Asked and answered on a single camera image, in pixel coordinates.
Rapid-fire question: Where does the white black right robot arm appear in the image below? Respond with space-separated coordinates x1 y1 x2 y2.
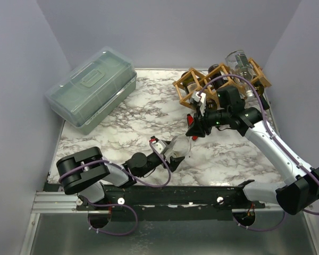
186 86 319 215

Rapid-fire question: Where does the wooden wine rack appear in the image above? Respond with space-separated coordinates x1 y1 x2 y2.
173 58 271 108

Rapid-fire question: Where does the clear flask bottle black cap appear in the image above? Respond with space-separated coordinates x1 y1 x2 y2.
169 135 191 158

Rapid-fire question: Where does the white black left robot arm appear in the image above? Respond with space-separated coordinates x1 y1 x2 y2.
56 136 191 210

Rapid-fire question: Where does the green bottle Italia label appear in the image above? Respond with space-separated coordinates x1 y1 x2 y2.
181 71 205 109

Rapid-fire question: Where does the red black corkscrew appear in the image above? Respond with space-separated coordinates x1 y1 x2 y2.
187 114 198 141

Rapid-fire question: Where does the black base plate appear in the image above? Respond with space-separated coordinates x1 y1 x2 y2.
71 181 280 225

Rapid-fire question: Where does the green wine bottle far right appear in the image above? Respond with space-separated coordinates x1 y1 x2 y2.
253 80 270 111

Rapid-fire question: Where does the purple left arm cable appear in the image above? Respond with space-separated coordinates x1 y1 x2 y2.
58 140 172 236

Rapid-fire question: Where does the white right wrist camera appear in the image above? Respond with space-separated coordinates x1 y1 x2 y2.
190 91 206 116

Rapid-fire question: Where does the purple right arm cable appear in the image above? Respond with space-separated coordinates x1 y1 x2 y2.
200 74 319 232

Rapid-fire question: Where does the clear glass bottle blue cap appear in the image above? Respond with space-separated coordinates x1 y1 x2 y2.
225 50 256 98

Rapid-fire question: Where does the dark red wine bottle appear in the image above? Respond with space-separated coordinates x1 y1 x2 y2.
208 64 228 91

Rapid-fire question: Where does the aluminium rail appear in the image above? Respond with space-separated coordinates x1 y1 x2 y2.
31 192 282 215

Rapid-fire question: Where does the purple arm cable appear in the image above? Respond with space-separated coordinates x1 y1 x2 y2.
200 74 319 232
58 140 172 236

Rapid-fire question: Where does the green plastic toolbox clear lid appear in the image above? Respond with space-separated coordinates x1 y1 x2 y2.
45 47 137 135

